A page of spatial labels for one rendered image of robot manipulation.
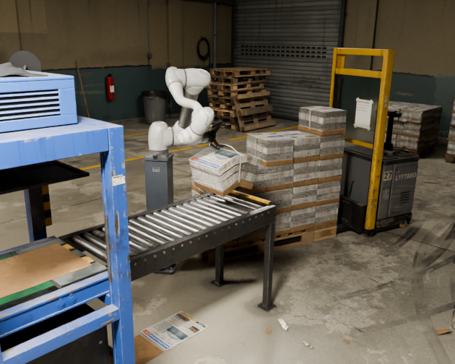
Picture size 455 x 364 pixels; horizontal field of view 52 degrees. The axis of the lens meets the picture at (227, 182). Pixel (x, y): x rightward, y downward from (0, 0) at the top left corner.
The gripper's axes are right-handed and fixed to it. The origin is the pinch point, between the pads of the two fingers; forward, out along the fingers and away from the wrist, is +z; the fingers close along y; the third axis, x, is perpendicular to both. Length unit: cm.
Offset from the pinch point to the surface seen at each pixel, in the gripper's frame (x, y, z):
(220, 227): 33, 51, -32
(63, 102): 33, -26, -136
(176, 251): 33, 58, -67
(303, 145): -19, 20, 125
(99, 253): 13, 58, -104
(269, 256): 34, 83, 21
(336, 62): -47, -57, 205
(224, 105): -512, 51, 529
